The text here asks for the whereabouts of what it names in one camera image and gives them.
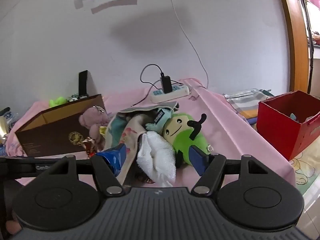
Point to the white towel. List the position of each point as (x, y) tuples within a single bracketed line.
[(157, 155)]

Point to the brown cardboard box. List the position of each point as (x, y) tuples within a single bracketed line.
[(50, 135)]

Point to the yellow tissue pack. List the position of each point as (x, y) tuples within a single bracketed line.
[(3, 126)]

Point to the green plush toy with face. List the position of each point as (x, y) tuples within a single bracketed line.
[(182, 135)]

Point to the pink plush bear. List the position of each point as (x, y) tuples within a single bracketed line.
[(91, 120)]

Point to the cartoon printed sheet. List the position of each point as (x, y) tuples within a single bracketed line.
[(307, 165)]

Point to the black glossy box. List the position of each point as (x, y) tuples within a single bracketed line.
[(83, 83)]

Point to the beige tape strip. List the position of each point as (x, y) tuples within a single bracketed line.
[(112, 5)]

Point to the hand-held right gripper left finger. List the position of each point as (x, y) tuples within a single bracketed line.
[(116, 157)]

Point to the wooden door frame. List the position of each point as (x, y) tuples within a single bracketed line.
[(295, 30)]

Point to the white power strip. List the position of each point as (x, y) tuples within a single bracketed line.
[(172, 93)]

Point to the pink bedsheet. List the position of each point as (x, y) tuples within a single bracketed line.
[(225, 135)]

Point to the pastel printed cloth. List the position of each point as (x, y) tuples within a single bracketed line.
[(125, 132)]

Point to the black charger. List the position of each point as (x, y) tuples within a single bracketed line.
[(166, 83)]

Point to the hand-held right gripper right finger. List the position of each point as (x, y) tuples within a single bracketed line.
[(197, 161)]

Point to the neon green plush toy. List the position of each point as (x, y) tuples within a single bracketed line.
[(57, 102)]

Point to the light blue cloth black label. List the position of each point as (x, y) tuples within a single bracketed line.
[(160, 123)]

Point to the striped cloth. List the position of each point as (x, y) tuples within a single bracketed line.
[(245, 105)]

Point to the person's left hand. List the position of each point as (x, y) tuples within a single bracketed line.
[(13, 227)]

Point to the red box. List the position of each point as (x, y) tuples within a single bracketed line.
[(277, 125)]

